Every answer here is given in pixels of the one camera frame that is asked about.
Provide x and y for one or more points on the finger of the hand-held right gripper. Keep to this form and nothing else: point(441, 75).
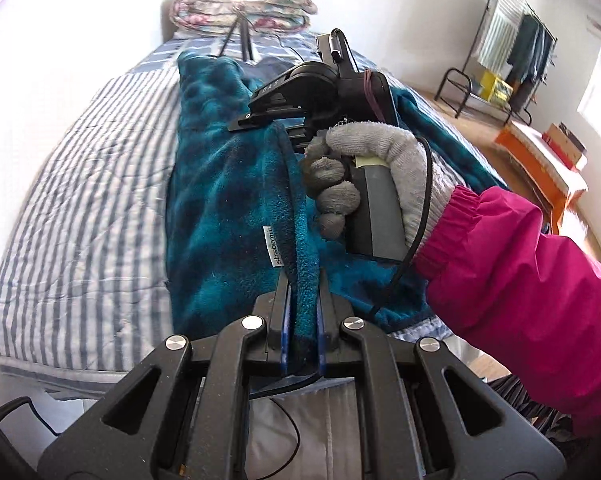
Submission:
point(260, 119)
point(299, 139)

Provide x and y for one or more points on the teal plaid fleece garment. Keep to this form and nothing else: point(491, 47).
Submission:
point(220, 185)

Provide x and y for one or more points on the dark green hanging shirt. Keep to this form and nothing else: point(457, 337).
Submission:
point(524, 45)

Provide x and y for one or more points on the person's right hand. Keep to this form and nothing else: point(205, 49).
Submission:
point(380, 142)

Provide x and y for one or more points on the black clothes rack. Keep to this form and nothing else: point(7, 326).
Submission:
point(485, 15)

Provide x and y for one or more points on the white striped hanging cloth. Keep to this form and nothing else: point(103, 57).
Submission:
point(500, 25)

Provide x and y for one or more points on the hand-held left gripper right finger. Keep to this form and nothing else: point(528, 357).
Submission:
point(324, 320)

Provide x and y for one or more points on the blue checked bedsheet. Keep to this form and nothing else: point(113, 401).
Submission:
point(275, 47)

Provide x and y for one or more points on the dark striped cloth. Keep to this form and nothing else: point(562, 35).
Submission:
point(530, 405)

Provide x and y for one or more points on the yellow box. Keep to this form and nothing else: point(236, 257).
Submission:
point(496, 87)

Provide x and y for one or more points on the orange low table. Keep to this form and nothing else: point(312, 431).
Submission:
point(535, 160)

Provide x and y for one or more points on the black tripod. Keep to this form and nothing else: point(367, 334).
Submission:
point(241, 35)

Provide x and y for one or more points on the person's right forearm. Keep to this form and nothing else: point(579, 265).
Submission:
point(520, 290)

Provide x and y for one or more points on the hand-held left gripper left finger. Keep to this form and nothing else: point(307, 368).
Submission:
point(283, 320)

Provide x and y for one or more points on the blue striped quilt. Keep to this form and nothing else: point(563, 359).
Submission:
point(90, 185)

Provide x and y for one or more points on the blue hanging garment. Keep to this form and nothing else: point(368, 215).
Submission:
point(543, 57)

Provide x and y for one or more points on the cardboard box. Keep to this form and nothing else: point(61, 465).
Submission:
point(565, 145)

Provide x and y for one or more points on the floral folded blanket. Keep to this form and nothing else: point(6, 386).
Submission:
point(240, 7)

